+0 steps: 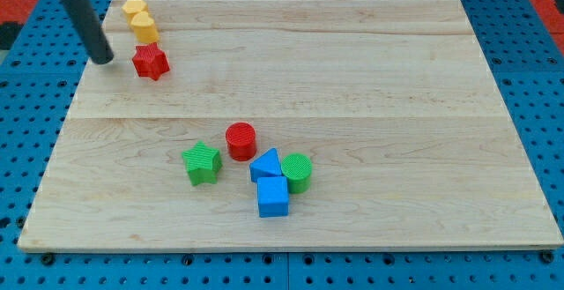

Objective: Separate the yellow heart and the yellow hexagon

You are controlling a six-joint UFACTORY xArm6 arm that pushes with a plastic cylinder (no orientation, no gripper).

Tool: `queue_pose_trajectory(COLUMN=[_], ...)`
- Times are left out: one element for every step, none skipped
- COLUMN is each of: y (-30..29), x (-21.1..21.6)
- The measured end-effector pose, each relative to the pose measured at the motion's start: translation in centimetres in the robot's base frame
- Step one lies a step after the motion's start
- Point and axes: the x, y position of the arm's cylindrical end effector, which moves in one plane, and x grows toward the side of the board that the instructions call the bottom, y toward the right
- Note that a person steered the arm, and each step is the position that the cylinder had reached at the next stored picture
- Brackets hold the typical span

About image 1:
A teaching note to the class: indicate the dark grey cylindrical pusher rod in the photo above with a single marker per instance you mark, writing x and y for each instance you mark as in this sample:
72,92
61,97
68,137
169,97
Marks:
87,24

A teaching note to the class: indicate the yellow hexagon block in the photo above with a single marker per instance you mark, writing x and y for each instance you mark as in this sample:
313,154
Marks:
132,7

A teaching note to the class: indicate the yellow heart block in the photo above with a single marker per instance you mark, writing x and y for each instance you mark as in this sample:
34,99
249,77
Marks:
144,27

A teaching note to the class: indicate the red star block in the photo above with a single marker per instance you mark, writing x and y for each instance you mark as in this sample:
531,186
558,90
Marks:
150,61

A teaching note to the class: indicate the green star block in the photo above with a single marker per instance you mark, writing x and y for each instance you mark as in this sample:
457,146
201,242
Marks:
202,163

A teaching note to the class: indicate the red cylinder block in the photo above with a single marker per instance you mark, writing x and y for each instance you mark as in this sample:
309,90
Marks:
241,141

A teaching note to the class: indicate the blue triangle block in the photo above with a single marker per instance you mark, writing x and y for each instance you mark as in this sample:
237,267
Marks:
267,165

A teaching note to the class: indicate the light wooden board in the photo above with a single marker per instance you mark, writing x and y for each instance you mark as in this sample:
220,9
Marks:
412,146

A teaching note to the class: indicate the blue cube block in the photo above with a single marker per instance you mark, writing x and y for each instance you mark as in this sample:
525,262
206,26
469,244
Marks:
272,196

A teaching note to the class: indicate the green cylinder block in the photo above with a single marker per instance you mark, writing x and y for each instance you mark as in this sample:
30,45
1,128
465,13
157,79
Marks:
297,168

